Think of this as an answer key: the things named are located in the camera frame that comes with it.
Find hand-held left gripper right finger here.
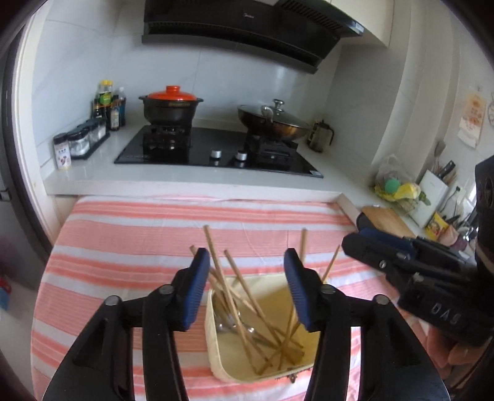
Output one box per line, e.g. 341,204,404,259
283,249,444,401

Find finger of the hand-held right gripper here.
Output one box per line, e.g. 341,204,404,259
356,226,478,267
341,232,422,281

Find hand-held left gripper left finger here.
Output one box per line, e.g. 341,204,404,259
42,247,211,401

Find light wooden chopstick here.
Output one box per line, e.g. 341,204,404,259
189,245,278,345

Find set of wooden chopsticks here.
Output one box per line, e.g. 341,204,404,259
204,226,342,375

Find metal spoon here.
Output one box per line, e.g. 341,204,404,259
215,312,257,337

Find cream ribbed utensil holder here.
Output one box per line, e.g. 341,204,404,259
204,274,323,383

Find person's right hand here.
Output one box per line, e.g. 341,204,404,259
422,322,485,382

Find wooden cutting board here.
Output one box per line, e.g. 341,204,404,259
362,205,417,240

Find black plastic tray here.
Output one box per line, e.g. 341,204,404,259
355,211,383,233

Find yellow fruit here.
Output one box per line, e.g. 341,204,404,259
376,183,422,204

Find yellow packet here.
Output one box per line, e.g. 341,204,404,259
426,212,451,242

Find white knife block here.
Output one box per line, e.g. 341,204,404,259
417,160,457,229

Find clear plastic bag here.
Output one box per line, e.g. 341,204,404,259
374,154,431,213

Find pink striped tablecloth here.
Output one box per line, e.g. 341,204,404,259
31,196,438,401

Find glass french press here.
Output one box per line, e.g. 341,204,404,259
307,119,335,153

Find black gas stove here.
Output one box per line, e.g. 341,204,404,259
114,125,325,179

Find dark wok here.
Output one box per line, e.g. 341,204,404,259
237,105,312,142

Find glass wok lid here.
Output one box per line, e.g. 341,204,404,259
239,99,309,130

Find black clay pot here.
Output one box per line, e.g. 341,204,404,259
139,96,204,126

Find glass spice jar rack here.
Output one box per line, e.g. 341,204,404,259
67,117,111,160

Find white labelled spice jar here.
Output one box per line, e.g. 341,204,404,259
53,133,73,171

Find orange pot lid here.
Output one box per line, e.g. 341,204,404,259
148,85,196,102

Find yellow capped bottle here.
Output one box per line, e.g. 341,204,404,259
97,80,115,116

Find black range hood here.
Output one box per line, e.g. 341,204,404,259
141,0,365,75

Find wall calendar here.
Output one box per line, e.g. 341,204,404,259
457,92,488,149

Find dark door frame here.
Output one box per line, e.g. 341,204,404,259
0,23,55,251

